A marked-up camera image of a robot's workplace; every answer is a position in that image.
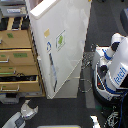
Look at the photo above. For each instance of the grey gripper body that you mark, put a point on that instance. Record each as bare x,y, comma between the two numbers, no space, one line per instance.
27,112

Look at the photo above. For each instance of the grey box on cabinet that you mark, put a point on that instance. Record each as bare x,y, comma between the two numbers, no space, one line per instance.
13,11

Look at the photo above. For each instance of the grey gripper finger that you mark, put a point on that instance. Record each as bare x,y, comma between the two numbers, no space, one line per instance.
35,108
26,103

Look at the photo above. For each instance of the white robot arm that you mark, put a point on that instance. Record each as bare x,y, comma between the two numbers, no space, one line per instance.
19,119

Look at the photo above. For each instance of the white blue Fetch robot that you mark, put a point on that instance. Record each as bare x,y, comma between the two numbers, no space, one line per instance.
110,66

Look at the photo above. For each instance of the green android sticker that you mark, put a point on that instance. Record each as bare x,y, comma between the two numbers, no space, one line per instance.
60,40

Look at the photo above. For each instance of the white fridge body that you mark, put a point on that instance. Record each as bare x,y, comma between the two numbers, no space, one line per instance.
71,88

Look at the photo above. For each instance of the wooden drawer cabinet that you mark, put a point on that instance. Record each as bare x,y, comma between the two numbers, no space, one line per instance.
19,68

